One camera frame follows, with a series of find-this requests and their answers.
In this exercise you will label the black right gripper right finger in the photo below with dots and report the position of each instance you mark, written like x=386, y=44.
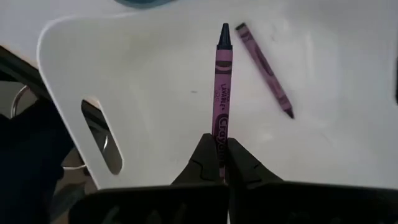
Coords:
x=280, y=205

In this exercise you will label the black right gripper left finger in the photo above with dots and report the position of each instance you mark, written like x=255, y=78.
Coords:
x=192, y=202

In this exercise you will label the purple crayon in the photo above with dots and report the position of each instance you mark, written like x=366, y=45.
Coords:
x=264, y=70
x=222, y=77

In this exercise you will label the white plastic basket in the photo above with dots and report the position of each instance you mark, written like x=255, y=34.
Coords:
x=155, y=62

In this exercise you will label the blue plastic basket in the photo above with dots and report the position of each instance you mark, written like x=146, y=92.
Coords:
x=143, y=3

